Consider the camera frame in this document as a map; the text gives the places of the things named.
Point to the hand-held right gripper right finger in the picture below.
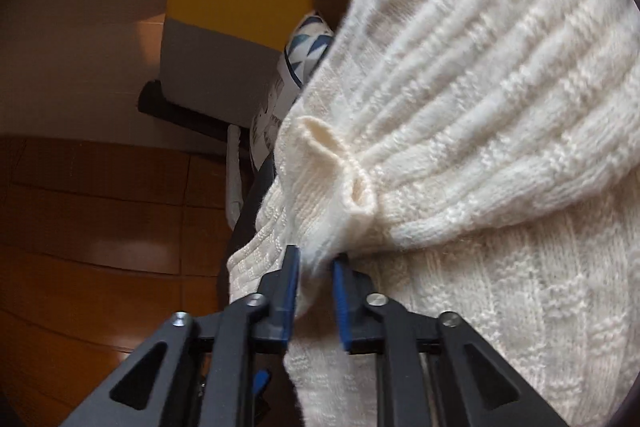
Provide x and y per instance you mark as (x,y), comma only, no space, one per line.
(341,307)

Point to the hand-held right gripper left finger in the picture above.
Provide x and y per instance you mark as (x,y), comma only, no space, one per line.
(289,302)

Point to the white knit sweater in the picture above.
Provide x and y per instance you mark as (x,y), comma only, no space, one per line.
(475,82)

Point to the black leather table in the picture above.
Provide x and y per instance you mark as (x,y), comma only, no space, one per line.
(260,187)

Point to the blue triangle print pillow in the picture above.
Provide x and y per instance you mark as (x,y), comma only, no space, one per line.
(305,47)

